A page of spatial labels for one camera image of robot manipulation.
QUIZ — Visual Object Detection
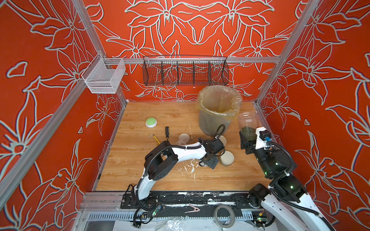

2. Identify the silver mesh waste bin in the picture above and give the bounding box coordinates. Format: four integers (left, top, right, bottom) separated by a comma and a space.
198, 106, 235, 136

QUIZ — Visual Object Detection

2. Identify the clear jar with tea leaves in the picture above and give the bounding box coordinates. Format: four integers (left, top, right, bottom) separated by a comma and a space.
175, 141, 187, 146

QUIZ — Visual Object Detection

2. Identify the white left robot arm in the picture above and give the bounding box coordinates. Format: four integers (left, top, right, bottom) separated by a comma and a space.
132, 124, 225, 211

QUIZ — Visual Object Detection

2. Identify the jar with foil seal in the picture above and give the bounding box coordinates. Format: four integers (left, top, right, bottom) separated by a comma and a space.
238, 112, 258, 142

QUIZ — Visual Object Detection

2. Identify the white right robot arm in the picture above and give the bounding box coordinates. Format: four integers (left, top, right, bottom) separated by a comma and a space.
240, 127, 334, 231

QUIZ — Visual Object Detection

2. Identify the green push button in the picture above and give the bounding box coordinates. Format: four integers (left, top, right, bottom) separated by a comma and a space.
145, 117, 158, 128

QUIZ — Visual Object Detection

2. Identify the beige jar lid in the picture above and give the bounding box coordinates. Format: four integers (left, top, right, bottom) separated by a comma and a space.
178, 133, 190, 143

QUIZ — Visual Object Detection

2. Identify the crumpled clear plastic film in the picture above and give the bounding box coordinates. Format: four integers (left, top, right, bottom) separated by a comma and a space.
154, 218, 188, 231

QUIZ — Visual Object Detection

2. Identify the beige lidded jar near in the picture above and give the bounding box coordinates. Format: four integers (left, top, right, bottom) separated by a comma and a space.
220, 151, 235, 166

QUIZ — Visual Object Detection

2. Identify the clear tape roll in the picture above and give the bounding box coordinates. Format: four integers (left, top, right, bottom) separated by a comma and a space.
213, 205, 236, 231

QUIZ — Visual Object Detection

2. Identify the yellow plastic bin liner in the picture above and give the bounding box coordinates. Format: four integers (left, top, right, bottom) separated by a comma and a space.
196, 86, 243, 121

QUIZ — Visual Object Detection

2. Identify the white cable duct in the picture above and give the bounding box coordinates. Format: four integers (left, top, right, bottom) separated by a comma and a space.
86, 210, 253, 221

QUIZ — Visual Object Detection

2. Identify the yellow pencil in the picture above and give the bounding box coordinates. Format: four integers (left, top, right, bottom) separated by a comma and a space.
149, 134, 161, 144

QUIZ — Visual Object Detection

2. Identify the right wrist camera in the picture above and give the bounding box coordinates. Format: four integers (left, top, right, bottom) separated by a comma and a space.
255, 127, 272, 150

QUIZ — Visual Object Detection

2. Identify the beige lidded jar far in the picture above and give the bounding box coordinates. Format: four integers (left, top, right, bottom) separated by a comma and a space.
218, 135, 227, 146

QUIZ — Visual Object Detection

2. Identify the beige lidded jar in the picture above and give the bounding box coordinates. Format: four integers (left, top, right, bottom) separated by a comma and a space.
220, 151, 235, 166
218, 135, 227, 146

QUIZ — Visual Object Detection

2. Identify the black handled screwdriver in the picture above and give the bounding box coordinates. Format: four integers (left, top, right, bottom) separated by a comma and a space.
165, 126, 170, 140

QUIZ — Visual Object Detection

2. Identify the red clip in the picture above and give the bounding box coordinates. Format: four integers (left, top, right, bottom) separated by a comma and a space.
185, 205, 200, 214

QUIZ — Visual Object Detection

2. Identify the black wire wall basket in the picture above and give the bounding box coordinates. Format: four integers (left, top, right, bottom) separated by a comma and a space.
142, 55, 229, 87

